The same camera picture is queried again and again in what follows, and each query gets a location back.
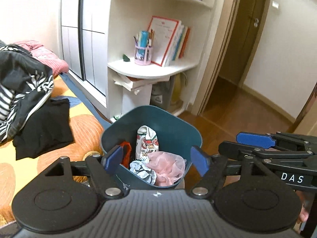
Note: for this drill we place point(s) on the black white striped garment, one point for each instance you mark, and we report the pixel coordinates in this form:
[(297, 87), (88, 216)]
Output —
[(26, 84)]

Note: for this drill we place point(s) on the pink quilted blanket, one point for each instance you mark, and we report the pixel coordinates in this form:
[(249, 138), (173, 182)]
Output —
[(44, 55)]

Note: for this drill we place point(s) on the brown wooden door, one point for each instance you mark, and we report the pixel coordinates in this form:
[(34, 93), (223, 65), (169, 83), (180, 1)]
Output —
[(242, 40)]

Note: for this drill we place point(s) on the grey white wrapper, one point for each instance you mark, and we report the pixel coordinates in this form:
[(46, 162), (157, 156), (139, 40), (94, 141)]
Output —
[(142, 171)]

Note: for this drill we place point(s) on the orange floral bed cover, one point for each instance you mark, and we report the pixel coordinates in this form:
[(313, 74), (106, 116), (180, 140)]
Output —
[(87, 126)]

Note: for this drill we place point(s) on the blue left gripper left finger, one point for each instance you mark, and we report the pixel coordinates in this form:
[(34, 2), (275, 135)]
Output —
[(112, 159)]

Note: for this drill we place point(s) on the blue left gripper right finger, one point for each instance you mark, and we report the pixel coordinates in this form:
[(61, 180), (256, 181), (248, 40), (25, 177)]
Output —
[(200, 160)]

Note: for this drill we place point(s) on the red bordered certificate book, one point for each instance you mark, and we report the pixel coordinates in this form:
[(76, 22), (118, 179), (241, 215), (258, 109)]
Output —
[(165, 30)]

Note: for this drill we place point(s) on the orange red plastic bag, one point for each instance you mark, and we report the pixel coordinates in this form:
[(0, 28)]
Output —
[(126, 146)]

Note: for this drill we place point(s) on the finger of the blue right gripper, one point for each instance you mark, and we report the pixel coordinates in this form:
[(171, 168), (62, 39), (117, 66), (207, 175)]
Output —
[(256, 140)]

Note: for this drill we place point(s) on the pink pen holder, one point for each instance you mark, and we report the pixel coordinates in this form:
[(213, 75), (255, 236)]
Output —
[(143, 47)]

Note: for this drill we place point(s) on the white printed snack bag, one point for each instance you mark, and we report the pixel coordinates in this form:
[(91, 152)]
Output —
[(147, 142)]

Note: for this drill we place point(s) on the black folded cloth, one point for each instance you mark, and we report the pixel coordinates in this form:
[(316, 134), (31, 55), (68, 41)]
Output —
[(46, 130)]

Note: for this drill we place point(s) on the dark teal trash bin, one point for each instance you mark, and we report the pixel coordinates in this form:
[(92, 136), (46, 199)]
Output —
[(174, 135)]

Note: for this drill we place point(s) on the white sliding wardrobe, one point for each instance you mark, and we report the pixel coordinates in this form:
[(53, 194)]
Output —
[(84, 33)]

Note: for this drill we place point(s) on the grey bin under shelf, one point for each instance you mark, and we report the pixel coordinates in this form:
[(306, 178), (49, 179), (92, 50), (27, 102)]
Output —
[(161, 93)]

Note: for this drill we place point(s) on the pink mesh netting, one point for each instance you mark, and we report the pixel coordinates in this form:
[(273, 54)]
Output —
[(169, 167)]

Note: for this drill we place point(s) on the white corner shelf unit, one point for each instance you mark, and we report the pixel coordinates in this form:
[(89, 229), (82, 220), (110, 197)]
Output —
[(130, 85)]

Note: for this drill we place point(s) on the row of upright books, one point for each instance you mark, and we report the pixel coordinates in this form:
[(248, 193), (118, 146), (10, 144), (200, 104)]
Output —
[(181, 45)]

